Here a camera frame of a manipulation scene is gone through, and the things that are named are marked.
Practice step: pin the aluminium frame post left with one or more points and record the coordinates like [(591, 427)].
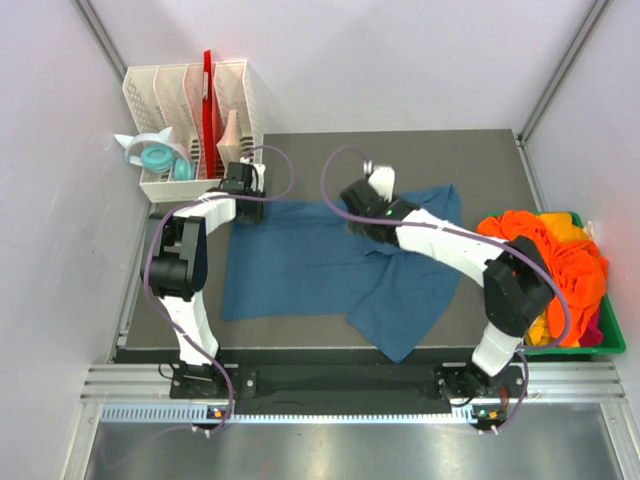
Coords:
[(101, 36)]

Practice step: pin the magenta t shirt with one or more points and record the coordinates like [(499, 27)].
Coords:
[(592, 336)]

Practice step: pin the green plastic basket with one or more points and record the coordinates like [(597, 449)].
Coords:
[(612, 330)]

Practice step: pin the teal cat ear headphones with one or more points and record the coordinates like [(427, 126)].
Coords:
[(158, 153)]

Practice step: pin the aluminium frame post right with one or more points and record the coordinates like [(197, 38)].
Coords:
[(571, 53)]

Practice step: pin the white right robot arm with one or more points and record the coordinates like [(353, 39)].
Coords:
[(512, 273)]

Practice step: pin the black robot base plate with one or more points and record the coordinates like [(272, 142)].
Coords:
[(344, 381)]

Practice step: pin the aluminium frame post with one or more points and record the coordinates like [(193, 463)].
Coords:
[(101, 36), (571, 53)]

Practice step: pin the grey slotted cable duct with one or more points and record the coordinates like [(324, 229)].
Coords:
[(209, 415)]

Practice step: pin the white file organizer rack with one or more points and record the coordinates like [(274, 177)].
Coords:
[(160, 96)]

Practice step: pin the blue t shirt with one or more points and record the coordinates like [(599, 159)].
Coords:
[(301, 260)]

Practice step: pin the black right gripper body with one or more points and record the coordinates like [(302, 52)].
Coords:
[(355, 228)]

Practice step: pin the red folder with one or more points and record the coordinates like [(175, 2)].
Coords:
[(210, 117)]

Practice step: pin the orange t shirt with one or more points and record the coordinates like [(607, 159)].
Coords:
[(565, 255)]

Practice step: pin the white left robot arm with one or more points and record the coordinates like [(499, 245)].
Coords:
[(176, 255)]

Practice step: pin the beige book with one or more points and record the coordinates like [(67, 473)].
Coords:
[(229, 147)]

